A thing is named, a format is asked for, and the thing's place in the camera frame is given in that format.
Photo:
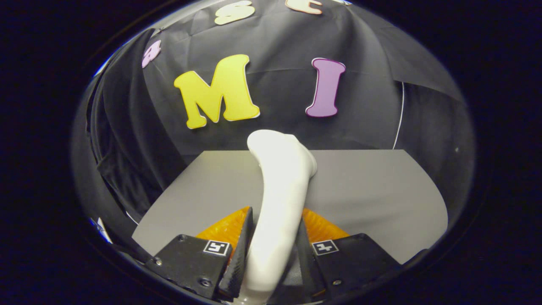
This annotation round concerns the black backdrop cloth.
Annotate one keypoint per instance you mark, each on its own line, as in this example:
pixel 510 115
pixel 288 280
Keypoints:
pixel 279 93

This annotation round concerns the black jacket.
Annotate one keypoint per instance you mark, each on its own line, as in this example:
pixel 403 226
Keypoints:
pixel 127 169

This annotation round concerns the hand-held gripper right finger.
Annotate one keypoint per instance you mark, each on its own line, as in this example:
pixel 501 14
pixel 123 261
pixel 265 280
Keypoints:
pixel 305 271

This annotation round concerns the grey cabinet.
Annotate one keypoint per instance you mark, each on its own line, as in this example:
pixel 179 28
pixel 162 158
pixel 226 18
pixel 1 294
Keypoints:
pixel 372 195

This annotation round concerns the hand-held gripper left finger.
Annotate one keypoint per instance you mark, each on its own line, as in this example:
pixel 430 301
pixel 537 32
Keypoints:
pixel 242 258

